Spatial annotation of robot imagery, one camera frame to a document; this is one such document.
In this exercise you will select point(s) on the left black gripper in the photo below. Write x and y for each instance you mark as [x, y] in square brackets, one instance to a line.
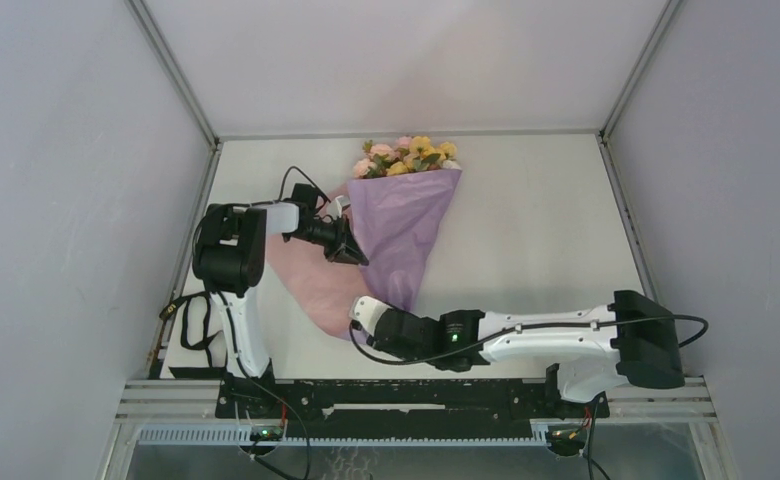
[344, 248]

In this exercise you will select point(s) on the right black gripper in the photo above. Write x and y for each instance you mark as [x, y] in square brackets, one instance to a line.
[397, 353]

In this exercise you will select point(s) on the pink purple wrapping paper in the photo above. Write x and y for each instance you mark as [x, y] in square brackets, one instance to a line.
[395, 221]

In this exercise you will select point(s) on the white pink rose stem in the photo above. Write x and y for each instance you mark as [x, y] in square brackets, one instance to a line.
[450, 165]

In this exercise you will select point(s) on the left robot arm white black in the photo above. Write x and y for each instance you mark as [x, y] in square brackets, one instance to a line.
[229, 258]

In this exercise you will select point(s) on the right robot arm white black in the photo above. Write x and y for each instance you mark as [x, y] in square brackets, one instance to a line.
[630, 341]

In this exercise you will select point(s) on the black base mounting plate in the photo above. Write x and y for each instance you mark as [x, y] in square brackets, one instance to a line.
[441, 408]

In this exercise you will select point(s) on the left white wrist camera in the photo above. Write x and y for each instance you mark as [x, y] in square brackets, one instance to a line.
[338, 206]

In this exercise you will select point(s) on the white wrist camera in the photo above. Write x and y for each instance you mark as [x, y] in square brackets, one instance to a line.
[338, 206]
[367, 311]

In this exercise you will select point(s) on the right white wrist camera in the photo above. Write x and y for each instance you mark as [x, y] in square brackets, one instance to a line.
[367, 311]

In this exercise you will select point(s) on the aluminium frame rail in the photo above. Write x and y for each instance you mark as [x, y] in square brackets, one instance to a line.
[394, 134]

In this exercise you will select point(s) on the white slotted cable duct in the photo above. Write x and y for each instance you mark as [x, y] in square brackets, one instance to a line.
[224, 435]

